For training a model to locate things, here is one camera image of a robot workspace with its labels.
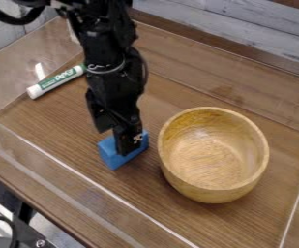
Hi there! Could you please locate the clear acrylic front wall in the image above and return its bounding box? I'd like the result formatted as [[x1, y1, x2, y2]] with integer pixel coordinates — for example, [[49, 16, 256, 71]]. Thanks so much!
[[0, 124, 199, 248]]

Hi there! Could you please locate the black cable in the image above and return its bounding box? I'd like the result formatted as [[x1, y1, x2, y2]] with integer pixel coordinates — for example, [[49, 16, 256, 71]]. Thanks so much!
[[0, 214, 20, 248]]

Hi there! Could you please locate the black metal stand base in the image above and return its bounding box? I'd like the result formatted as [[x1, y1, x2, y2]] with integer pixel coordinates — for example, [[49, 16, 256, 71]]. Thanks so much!
[[12, 219, 57, 248]]

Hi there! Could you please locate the blue foam block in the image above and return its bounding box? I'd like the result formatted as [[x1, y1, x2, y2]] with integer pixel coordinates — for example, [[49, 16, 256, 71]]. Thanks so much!
[[97, 130, 149, 170]]

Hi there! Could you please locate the light wooden bowl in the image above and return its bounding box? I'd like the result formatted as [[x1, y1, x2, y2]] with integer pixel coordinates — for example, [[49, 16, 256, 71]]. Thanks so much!
[[156, 107, 271, 203]]

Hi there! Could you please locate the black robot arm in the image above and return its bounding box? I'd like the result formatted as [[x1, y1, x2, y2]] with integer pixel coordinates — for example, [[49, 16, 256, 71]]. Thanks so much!
[[12, 0, 148, 156]]

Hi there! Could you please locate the green white dry-erase marker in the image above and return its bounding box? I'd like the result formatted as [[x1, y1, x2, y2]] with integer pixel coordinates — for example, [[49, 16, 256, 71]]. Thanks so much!
[[25, 64, 85, 99]]

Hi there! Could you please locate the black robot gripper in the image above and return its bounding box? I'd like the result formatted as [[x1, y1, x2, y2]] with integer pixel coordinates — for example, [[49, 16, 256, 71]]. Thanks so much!
[[85, 66, 144, 156]]

